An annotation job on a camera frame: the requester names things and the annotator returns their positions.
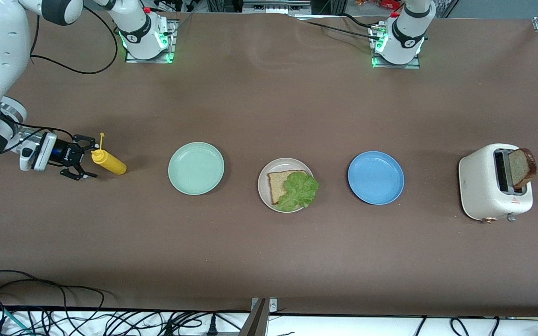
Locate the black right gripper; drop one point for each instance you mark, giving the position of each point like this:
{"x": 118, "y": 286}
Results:
{"x": 67, "y": 154}

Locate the yellow mustard squeeze bottle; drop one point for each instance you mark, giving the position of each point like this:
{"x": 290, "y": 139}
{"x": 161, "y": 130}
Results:
{"x": 110, "y": 163}

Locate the brown bread slice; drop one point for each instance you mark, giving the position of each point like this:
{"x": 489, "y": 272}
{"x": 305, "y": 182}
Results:
{"x": 521, "y": 168}
{"x": 277, "y": 184}

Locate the green lettuce leaf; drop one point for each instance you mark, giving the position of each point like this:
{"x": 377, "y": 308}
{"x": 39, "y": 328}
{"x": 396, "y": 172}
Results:
{"x": 299, "y": 193}

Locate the green round plate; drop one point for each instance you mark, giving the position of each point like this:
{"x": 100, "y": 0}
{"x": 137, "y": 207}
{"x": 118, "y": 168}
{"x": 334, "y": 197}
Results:
{"x": 195, "y": 168}

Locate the blue round plate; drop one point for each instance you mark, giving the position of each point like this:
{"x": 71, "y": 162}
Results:
{"x": 375, "y": 177}

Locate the beige round plate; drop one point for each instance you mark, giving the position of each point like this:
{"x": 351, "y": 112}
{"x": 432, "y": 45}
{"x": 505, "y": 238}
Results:
{"x": 284, "y": 164}

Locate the white two-slot toaster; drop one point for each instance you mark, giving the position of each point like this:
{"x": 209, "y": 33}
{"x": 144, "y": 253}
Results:
{"x": 479, "y": 186}

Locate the black power plug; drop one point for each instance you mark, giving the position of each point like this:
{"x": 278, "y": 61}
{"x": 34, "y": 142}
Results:
{"x": 212, "y": 328}

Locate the red packet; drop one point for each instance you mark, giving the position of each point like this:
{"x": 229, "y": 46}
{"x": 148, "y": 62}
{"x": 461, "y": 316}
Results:
{"x": 388, "y": 3}

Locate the grey metal box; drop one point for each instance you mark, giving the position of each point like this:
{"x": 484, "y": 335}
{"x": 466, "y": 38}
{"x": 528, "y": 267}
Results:
{"x": 276, "y": 7}

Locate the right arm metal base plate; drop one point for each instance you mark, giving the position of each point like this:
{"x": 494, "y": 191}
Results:
{"x": 173, "y": 46}

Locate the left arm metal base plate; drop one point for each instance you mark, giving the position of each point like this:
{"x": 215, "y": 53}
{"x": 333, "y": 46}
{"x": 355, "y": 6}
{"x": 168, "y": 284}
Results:
{"x": 395, "y": 66}

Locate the aluminium profile bracket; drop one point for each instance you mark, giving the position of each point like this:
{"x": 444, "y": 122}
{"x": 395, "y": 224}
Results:
{"x": 257, "y": 319}

